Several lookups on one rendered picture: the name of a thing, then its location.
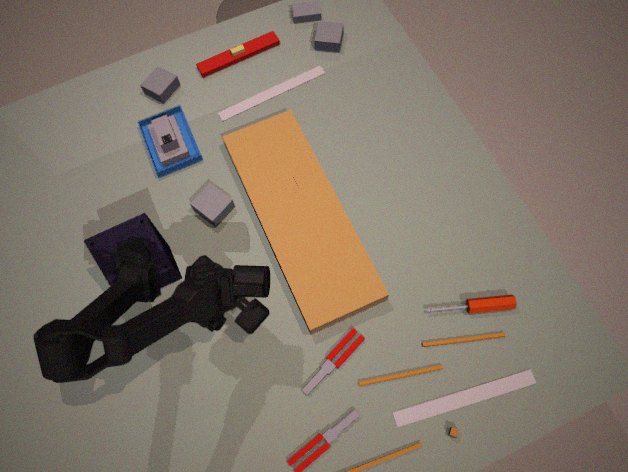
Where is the orange-handled awl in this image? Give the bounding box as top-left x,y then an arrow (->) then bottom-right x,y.
427,295 -> 516,314

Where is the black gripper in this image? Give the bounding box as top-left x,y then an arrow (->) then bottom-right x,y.
192,255 -> 269,334

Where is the blue rectangular tray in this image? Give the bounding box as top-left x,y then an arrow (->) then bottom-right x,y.
137,105 -> 204,179

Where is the red long bar with tan top patch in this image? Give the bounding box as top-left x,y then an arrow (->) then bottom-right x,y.
196,31 -> 281,78

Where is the pale pink flat strip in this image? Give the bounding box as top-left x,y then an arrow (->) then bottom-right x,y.
393,370 -> 536,428
218,66 -> 326,121

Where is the orange rectangular panel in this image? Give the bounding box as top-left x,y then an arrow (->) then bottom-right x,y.
223,110 -> 389,335

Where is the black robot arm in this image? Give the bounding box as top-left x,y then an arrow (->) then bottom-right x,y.
34,239 -> 270,383

